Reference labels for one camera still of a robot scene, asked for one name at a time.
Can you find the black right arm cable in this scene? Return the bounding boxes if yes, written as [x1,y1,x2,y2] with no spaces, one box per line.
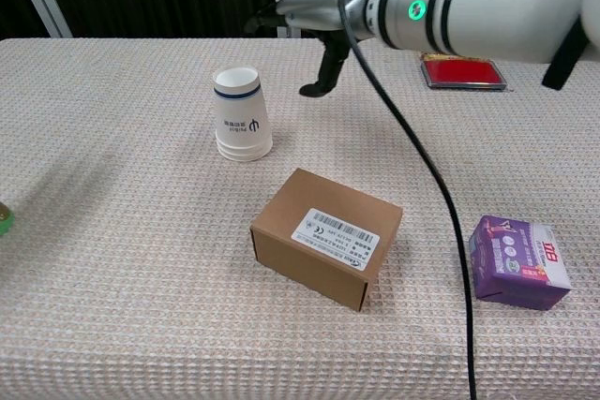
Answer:
[336,0,479,400]

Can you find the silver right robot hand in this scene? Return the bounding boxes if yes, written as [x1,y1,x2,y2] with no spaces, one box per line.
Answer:
[244,0,377,97]

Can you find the beige waffle tablecloth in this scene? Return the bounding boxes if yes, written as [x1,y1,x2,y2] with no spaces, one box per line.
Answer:
[0,37,600,400]

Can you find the green round object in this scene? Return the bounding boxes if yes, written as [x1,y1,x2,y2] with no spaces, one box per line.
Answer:
[0,201,15,236]

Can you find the purple printed carton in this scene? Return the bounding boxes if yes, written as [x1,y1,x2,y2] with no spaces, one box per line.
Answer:
[468,215,574,311]

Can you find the brown cardboard box white label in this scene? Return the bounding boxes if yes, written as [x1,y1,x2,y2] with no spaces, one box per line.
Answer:
[249,167,404,312]

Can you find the open red ink pad tin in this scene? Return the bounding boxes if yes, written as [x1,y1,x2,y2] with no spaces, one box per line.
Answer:
[420,52,508,91]

